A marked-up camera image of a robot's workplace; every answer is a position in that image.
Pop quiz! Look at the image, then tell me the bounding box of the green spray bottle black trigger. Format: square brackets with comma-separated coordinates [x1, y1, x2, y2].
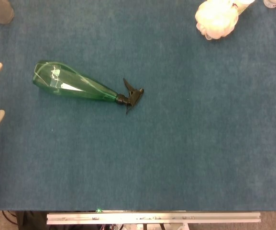
[32, 59, 145, 115]

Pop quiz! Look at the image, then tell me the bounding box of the white mesh bath pouf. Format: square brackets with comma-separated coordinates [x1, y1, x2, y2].
[195, 0, 240, 41]

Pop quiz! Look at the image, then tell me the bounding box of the white tube green print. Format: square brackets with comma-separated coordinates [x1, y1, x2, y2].
[233, 0, 257, 14]

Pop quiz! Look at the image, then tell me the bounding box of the aluminium profile rail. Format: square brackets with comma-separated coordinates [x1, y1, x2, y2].
[46, 211, 261, 225]

